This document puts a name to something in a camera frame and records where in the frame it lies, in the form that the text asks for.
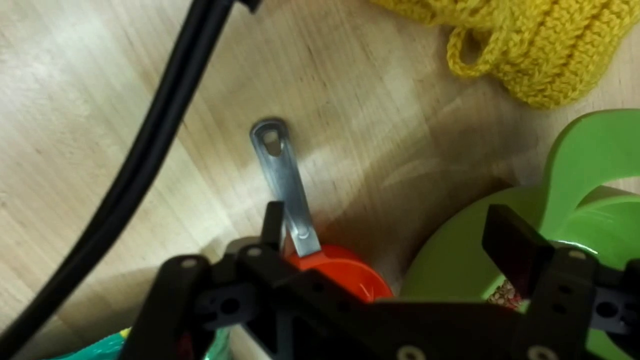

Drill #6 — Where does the green plastic bowl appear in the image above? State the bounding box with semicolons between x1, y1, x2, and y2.
399;107;640;360

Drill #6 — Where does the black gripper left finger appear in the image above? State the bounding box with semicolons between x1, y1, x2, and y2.
122;197;289;360

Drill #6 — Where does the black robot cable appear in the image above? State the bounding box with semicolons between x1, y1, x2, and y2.
0;0;266;355

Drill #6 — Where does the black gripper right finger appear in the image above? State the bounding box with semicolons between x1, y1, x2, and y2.
480;202;596;360

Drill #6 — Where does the yellow knitted cloth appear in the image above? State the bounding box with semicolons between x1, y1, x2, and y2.
369;0;640;112

